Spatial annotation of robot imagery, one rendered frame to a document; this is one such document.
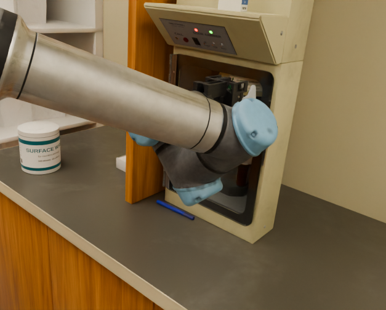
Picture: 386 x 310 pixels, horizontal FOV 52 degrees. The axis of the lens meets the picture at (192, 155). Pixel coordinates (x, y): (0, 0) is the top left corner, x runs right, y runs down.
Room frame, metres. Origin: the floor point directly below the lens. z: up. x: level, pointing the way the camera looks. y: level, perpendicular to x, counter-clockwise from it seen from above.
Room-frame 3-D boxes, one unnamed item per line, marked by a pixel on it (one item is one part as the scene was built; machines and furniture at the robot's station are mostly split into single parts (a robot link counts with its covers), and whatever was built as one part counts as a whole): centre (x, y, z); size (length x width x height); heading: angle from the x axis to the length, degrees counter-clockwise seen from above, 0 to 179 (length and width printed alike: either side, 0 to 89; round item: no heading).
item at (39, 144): (1.24, 0.52, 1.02); 0.13 x 0.13 x 0.15
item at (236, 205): (0.97, -0.05, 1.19); 0.30 x 0.01 x 0.40; 51
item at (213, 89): (0.77, -0.04, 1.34); 0.12 x 0.08 x 0.09; 142
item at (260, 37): (0.93, -0.02, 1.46); 0.32 x 0.12 x 0.10; 52
